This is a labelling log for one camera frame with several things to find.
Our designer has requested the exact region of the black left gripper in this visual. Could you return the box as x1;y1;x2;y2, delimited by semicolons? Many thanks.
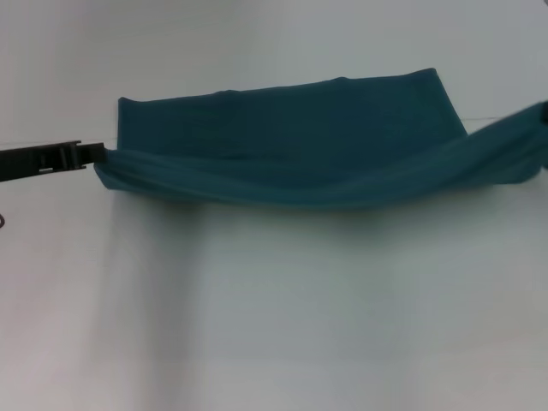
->
0;140;106;183

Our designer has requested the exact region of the teal blue printed t-shirt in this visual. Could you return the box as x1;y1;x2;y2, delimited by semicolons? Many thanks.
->
94;67;548;211

